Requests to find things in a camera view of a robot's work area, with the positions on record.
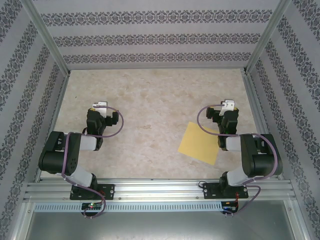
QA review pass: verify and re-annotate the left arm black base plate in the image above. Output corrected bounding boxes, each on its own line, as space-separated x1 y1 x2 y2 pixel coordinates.
69 183 116 201

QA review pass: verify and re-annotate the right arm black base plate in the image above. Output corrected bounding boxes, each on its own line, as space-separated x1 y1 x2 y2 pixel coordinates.
202 182 250 200

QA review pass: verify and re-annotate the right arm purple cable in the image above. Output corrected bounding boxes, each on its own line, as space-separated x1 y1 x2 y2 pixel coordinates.
196 103 280 218

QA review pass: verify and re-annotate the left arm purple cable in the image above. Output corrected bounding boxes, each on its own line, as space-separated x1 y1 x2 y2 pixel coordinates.
60 106 125 220

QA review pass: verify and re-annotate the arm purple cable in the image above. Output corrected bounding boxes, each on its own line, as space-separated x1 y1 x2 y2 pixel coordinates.
60 106 125 220
196 103 280 218

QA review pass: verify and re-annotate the aluminium side rail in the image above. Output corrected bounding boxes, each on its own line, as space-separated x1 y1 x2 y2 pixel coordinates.
241 70 285 180
34 71 72 183

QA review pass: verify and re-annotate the slotted grey cable duct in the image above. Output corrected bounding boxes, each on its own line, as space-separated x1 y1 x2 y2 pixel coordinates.
33 201 225 213

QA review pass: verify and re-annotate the yellow square paper sheet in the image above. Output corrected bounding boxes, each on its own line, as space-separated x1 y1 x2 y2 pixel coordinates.
177 121 222 166

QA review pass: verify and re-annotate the aluminium mounting rail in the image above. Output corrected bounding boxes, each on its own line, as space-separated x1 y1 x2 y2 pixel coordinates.
23 177 298 202

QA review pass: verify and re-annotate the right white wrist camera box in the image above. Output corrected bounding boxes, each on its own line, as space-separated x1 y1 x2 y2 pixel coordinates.
219 99 236 116

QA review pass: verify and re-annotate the aluminium frame post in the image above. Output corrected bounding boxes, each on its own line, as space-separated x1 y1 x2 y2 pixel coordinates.
243 0 293 75
21 0 72 76

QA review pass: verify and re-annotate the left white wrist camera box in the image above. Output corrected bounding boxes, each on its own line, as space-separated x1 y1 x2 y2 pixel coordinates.
91 100 110 117

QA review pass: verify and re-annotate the aluminium frame beam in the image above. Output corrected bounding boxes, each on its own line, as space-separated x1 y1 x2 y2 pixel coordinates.
7 199 36 240
283 199 315 240

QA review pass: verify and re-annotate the grey sheet metal tray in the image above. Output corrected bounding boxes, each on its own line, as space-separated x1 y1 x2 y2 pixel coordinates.
24 211 296 240

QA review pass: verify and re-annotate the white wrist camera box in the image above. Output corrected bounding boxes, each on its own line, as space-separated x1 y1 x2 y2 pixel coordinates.
219 99 236 116
91 100 110 117

